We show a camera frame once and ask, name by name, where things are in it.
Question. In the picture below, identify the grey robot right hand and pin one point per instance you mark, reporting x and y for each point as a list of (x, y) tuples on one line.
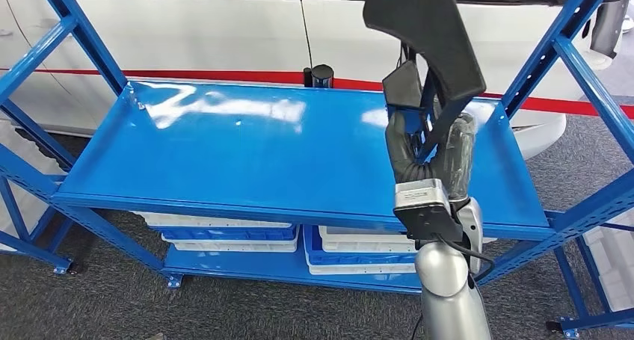
[(458, 154)]

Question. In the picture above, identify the black plastic panel part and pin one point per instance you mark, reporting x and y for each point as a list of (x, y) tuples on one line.
[(426, 21)]

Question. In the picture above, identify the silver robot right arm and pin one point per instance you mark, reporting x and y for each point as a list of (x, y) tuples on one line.
[(450, 278)]

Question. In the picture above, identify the blue metal shelf rack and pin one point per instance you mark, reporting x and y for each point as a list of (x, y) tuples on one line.
[(247, 154)]

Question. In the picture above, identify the black cylindrical sensor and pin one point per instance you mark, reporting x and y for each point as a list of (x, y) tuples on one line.
[(322, 75)]

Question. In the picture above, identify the blue plastic bin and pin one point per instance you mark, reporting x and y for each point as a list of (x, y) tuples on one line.
[(312, 251), (228, 234)]

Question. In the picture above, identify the white car red stripe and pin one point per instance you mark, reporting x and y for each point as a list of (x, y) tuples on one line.
[(198, 31)]

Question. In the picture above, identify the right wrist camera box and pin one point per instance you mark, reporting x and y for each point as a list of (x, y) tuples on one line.
[(426, 214)]

